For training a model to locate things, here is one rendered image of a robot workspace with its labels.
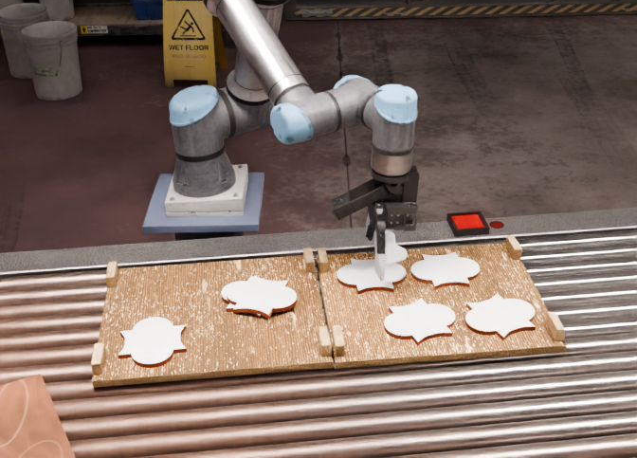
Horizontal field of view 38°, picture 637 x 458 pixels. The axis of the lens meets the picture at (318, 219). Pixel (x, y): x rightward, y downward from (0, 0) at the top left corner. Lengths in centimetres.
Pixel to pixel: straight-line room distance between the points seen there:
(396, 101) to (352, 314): 40
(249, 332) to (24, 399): 44
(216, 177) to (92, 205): 203
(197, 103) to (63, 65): 320
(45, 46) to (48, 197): 120
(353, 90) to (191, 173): 60
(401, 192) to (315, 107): 23
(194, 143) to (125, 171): 230
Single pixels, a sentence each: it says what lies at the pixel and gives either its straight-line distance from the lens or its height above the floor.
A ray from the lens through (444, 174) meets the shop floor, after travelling 429.
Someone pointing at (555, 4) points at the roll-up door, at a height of 8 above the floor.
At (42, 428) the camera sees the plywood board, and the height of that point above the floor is 104.
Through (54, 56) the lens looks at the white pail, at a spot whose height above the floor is 26.
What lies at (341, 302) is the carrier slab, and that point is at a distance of 174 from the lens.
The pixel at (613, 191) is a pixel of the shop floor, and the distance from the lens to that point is 428.
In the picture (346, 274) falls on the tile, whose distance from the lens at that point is 180.
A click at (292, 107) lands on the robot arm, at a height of 130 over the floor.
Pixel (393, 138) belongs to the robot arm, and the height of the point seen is 125.
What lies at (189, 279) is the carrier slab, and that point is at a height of 94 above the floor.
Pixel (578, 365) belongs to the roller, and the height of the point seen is 92.
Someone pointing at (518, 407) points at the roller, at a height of 92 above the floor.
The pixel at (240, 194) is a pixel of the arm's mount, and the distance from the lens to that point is 217.
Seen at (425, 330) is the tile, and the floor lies 95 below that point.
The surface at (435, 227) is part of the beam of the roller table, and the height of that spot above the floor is 92.
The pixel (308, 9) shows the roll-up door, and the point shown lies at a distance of 640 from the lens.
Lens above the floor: 193
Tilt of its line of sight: 30 degrees down
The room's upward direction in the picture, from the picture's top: 1 degrees counter-clockwise
